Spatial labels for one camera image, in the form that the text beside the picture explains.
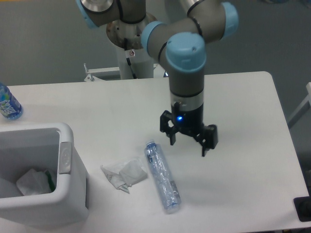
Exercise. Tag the white trash can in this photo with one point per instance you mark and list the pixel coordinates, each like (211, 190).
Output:
(49, 148)

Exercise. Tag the white pedestal base frame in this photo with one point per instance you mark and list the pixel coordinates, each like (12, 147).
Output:
(113, 73)

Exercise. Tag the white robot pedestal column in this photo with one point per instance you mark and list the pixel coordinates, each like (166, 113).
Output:
(134, 62)

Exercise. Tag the white frame at right edge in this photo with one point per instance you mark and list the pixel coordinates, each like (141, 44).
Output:
(301, 109)

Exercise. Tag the clear crushed plastic bottle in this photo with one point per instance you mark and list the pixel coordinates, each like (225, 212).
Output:
(162, 176)

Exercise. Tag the clear plastic wrapper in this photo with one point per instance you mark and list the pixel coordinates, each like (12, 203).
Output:
(125, 173)

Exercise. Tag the white tissue in bin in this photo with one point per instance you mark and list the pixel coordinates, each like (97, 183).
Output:
(33, 183)

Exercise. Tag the blue labelled water bottle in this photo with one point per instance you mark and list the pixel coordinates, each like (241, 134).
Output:
(10, 107)

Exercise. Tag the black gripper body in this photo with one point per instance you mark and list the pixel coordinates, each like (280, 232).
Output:
(187, 122)

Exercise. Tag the black object at table edge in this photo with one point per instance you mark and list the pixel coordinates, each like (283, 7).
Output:
(303, 208)

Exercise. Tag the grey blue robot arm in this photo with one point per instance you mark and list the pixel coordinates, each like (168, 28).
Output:
(179, 48)

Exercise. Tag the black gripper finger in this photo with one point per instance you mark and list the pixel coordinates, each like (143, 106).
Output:
(169, 126)
(207, 137)

